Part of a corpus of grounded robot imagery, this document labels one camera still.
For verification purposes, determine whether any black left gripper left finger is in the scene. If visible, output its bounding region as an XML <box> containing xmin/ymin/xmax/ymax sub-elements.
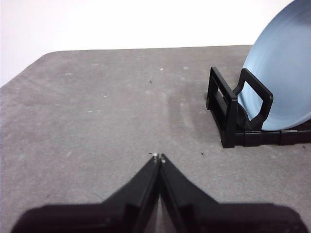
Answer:
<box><xmin>12</xmin><ymin>154</ymin><xmax>160</xmax><ymax>233</ymax></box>

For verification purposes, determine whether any black plate rack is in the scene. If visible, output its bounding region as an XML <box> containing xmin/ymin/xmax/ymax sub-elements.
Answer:
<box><xmin>205</xmin><ymin>67</ymin><xmax>311</xmax><ymax>149</ymax></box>

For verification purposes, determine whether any blue round plate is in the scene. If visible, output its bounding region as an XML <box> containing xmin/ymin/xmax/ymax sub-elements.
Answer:
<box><xmin>237</xmin><ymin>0</ymin><xmax>311</xmax><ymax>132</ymax></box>

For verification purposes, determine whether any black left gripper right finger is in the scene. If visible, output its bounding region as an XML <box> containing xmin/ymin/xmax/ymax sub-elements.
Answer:
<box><xmin>159</xmin><ymin>153</ymin><xmax>308</xmax><ymax>233</ymax></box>

